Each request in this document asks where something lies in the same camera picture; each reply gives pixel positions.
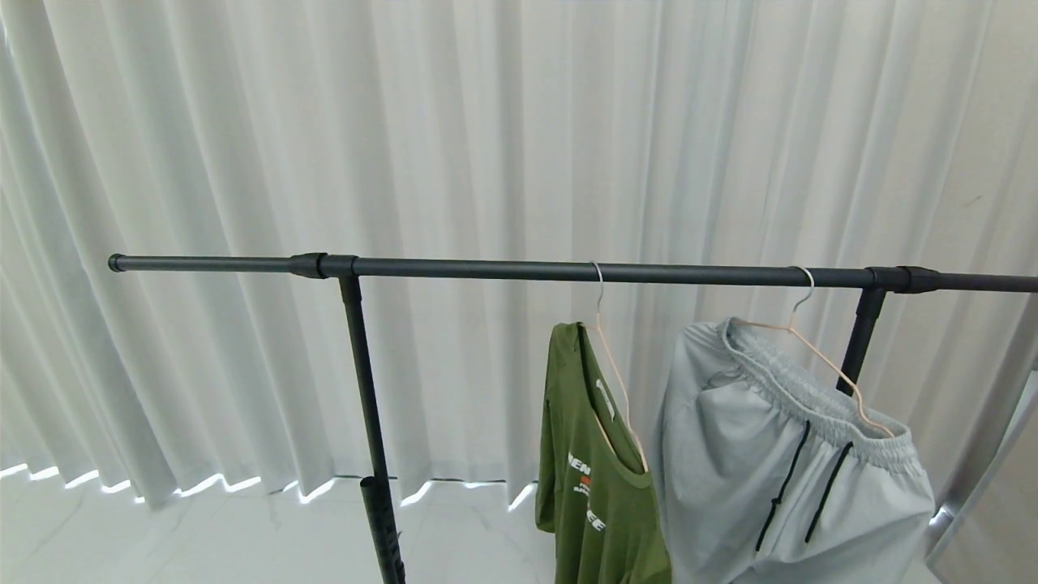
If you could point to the white curtain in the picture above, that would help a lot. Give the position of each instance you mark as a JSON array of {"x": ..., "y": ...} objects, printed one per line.
[{"x": 486, "y": 122}]

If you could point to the green long-sleeved shirt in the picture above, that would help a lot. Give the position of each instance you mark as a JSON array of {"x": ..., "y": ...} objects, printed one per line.
[{"x": 580, "y": 422}]

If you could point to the pink clothes hanger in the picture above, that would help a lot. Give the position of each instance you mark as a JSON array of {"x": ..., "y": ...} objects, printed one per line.
[
  {"x": 809, "y": 284},
  {"x": 599, "y": 284}
]

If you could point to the pale grey shorts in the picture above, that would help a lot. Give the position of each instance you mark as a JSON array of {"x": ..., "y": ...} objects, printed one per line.
[{"x": 730, "y": 470}]

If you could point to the black clothes rack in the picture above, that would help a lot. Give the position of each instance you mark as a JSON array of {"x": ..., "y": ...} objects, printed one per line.
[{"x": 486, "y": 268}]

